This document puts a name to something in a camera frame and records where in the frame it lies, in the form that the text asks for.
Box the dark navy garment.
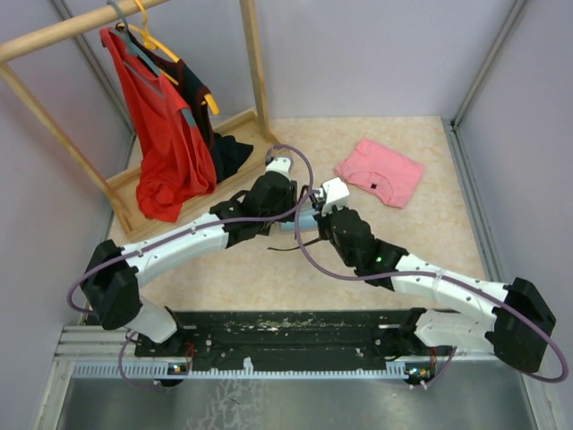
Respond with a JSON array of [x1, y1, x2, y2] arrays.
[[147, 48, 255, 185]]

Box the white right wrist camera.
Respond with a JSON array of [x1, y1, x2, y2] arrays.
[[312, 177, 350, 216]]

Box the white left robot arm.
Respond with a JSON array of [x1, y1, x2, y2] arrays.
[[81, 171, 297, 356]]

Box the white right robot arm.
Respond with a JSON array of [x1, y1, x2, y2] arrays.
[[314, 208, 556, 374]]

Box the pink folded t-shirt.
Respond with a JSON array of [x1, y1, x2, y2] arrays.
[[335, 139, 425, 209]]

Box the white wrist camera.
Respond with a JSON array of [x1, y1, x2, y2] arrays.
[[312, 177, 350, 216], [265, 156, 294, 178]]

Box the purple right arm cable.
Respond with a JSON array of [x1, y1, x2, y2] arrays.
[[293, 190, 569, 389]]

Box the red tank top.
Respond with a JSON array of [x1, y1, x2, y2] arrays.
[[98, 27, 218, 223]]

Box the wooden clothes rack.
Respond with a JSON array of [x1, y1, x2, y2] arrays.
[[1, 1, 278, 242]]

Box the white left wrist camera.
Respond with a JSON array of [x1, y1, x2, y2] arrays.
[[265, 156, 294, 178]]

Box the pink glasses case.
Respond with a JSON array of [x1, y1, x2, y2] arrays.
[[278, 221, 295, 232]]

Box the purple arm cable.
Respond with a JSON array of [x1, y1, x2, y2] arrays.
[[66, 144, 314, 391], [293, 190, 569, 389]]

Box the yellow clothes hanger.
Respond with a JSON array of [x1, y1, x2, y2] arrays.
[[123, 0, 220, 116]]

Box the grey clothes hanger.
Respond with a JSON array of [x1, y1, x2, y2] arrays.
[[98, 1, 197, 137]]

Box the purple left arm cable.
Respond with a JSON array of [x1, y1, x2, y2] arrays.
[[66, 144, 314, 391]]

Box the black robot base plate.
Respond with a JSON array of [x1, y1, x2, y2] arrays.
[[118, 309, 452, 387]]

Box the black sunglasses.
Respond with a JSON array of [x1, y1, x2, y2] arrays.
[[266, 237, 322, 252]]

